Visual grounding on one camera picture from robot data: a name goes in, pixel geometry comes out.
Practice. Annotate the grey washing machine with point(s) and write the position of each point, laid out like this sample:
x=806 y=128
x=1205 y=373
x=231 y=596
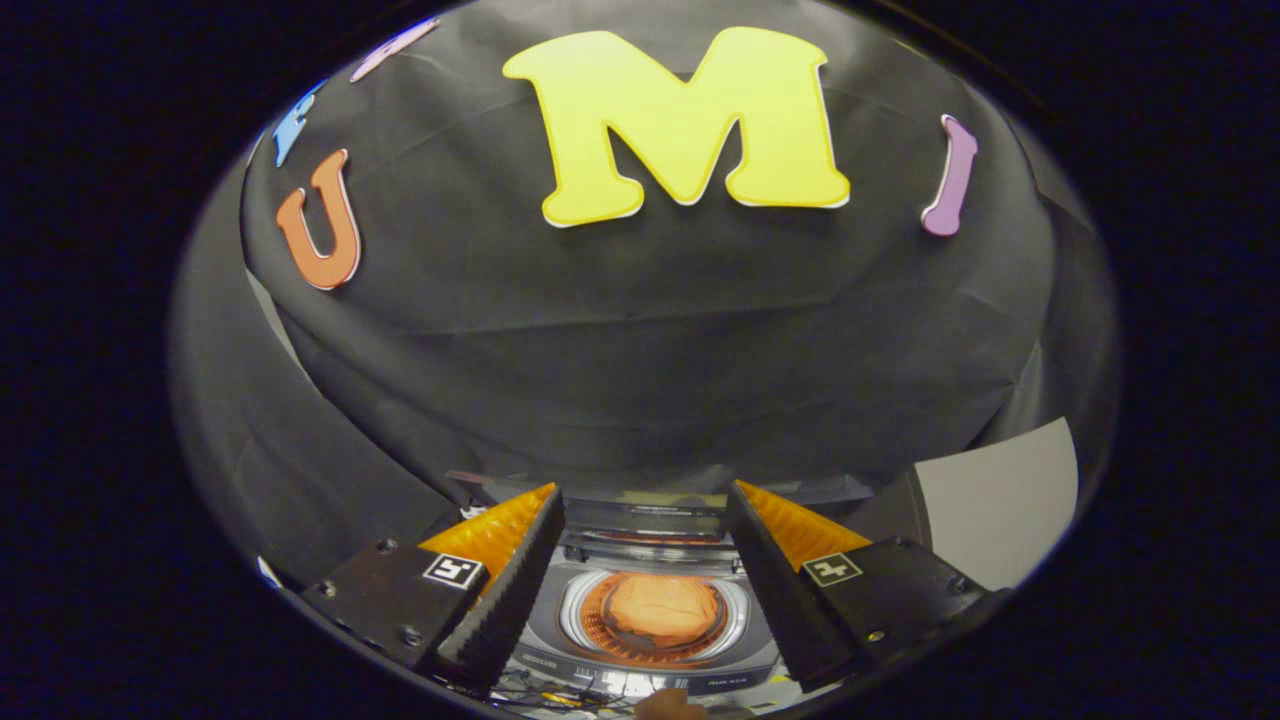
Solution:
x=745 y=645

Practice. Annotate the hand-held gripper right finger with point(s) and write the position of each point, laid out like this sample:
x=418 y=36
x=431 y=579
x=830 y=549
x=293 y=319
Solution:
x=775 y=590

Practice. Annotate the grey cabinet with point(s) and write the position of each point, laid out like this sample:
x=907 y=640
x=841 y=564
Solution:
x=1000 y=500

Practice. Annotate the dark washing machine lid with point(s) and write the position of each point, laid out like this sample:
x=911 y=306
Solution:
x=650 y=518

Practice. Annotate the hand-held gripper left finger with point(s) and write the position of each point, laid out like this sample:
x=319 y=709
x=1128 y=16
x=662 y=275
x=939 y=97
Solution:
x=510 y=600

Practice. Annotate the black backdrop cloth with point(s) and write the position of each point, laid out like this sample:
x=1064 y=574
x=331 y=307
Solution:
x=620 y=330

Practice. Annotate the orange yellow shirt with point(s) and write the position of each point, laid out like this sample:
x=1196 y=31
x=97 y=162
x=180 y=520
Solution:
x=662 y=608

